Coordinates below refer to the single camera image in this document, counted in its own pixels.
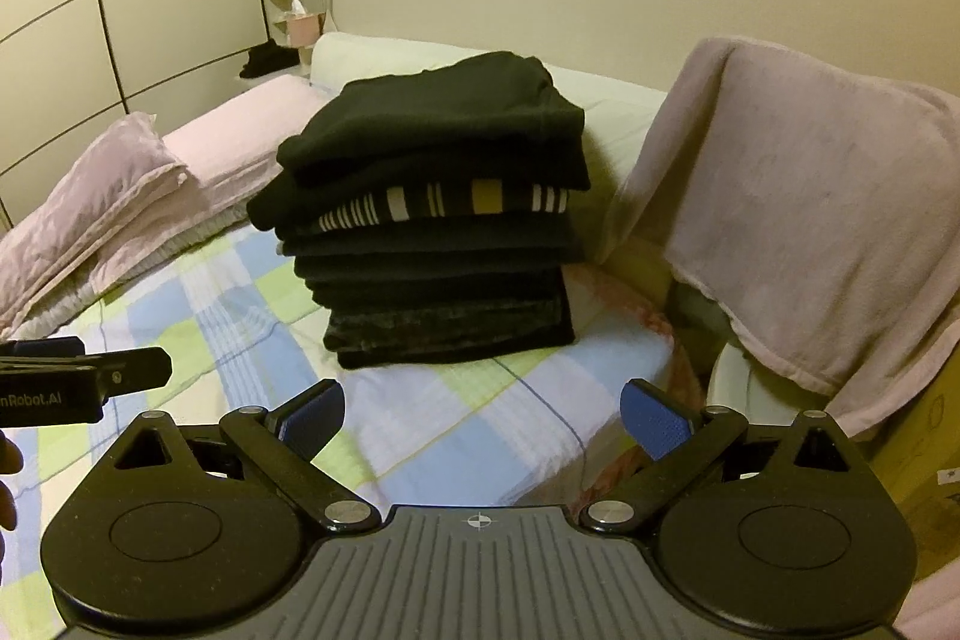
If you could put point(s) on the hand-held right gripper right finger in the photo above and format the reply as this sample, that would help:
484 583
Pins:
656 422

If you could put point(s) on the person's left hand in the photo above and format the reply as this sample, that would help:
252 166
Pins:
7 460

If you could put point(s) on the pink fleece blanket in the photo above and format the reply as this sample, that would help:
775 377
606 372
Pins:
810 197

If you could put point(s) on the pale striped quilt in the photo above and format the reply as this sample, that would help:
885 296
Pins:
90 197

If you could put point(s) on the cream panelled wardrobe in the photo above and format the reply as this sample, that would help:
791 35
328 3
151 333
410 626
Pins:
150 10

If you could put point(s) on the black cloth item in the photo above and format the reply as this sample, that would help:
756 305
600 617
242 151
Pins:
270 59

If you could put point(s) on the pink tissue box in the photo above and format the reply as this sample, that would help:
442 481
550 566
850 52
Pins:
304 31

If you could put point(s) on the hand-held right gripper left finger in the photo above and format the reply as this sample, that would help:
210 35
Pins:
315 419

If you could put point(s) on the pink floral mattress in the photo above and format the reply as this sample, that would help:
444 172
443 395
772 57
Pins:
675 340

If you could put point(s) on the cardboard box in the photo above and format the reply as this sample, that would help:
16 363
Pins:
930 460

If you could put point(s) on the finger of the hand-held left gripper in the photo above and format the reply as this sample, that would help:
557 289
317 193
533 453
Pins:
49 346
135 366

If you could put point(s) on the pink pillow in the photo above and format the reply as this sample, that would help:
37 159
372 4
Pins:
240 138

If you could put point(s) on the dark green shirt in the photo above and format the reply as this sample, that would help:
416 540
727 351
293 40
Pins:
615 108

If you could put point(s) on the checked bed sheet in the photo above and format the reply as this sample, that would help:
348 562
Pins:
225 325

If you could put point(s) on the stack of dark clothes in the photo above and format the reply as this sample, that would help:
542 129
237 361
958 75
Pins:
435 250

